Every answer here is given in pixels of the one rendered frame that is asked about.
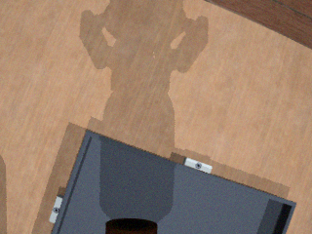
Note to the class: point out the brown glass bottle with cream label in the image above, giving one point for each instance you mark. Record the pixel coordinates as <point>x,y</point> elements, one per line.
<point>130,226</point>

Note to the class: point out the dark grey shallow tray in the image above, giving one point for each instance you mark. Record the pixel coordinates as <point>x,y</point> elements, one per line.
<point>108,182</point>

